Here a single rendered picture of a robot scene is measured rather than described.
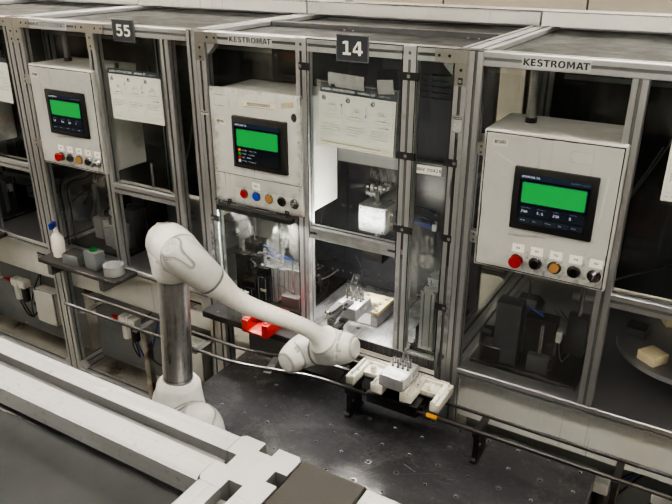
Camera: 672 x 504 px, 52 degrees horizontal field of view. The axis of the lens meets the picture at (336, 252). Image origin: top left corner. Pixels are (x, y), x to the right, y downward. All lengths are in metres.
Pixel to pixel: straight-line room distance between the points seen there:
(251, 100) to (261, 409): 1.18
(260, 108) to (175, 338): 0.90
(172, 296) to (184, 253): 0.26
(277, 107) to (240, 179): 0.36
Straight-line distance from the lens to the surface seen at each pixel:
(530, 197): 2.19
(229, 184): 2.80
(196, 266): 2.04
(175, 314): 2.28
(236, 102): 2.67
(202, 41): 2.74
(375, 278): 3.10
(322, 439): 2.59
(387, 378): 2.48
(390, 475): 2.45
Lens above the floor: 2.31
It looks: 24 degrees down
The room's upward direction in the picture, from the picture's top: straight up
